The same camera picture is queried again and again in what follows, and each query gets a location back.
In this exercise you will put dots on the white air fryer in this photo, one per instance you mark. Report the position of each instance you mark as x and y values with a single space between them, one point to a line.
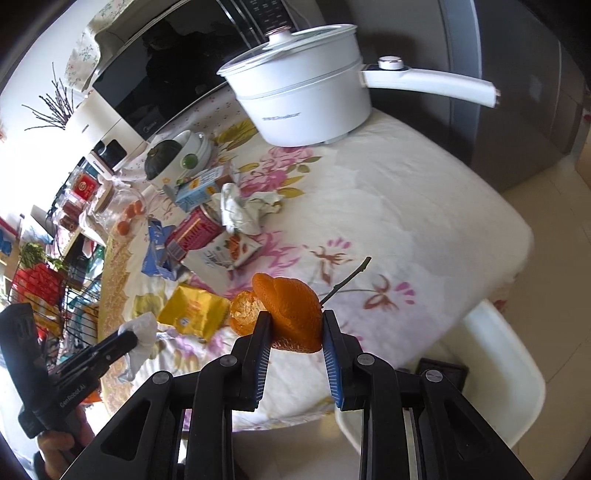
97 133

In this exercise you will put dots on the red tea tin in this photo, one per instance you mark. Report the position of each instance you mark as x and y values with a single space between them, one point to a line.
84 186

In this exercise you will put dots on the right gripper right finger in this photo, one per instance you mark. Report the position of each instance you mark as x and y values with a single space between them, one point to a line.
340 352

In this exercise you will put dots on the floral tablecloth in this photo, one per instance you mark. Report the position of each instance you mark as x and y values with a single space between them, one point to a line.
441 240

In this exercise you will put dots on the yellow snack packet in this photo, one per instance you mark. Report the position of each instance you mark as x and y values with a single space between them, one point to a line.
194 311

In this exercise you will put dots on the white electric pot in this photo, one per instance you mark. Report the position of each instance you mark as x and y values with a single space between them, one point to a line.
312 86

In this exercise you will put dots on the green lime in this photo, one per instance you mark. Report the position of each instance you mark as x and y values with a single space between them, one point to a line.
189 161

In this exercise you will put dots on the thin dark twig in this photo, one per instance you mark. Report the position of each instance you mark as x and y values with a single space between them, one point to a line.
362 267

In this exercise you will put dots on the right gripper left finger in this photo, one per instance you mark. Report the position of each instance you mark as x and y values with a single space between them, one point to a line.
253 354

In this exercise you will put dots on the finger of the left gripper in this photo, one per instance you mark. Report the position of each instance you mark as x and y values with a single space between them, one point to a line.
113 345

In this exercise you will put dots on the dark green pumpkin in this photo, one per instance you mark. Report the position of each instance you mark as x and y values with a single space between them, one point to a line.
159 157

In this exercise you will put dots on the wire storage rack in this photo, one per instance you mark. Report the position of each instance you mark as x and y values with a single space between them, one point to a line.
59 276

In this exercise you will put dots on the white stacked bowls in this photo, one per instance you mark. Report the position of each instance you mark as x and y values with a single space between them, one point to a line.
175 174

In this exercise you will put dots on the white nut snack bag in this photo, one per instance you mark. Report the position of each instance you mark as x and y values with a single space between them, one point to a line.
223 254

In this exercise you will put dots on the red soda can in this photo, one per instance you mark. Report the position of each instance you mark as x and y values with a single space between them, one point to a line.
197 230

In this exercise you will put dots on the glass jar with oranges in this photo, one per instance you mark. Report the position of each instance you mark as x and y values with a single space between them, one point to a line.
115 210

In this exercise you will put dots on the blue snack wrapper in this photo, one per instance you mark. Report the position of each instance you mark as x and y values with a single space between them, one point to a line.
157 262

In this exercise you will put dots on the light blue milk carton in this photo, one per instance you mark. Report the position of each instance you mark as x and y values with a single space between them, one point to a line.
200 189

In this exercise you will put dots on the white tissue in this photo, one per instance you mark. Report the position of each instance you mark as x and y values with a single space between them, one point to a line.
144 328

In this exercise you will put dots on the drawing paper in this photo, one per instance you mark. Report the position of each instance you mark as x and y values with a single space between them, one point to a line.
244 215

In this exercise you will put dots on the person's left hand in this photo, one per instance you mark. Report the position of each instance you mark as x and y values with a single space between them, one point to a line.
54 445

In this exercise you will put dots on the dried branch decoration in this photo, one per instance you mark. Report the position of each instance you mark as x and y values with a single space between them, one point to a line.
59 106

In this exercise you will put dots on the peeled orange half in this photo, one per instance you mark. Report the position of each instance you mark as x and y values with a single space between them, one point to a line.
244 310

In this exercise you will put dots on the orange peel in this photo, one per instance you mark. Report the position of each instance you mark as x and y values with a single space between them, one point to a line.
296 313

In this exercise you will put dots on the black microwave oven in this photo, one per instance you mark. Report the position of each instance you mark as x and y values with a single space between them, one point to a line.
159 57

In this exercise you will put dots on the grey refrigerator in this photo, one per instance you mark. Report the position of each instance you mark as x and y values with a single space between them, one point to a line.
541 88

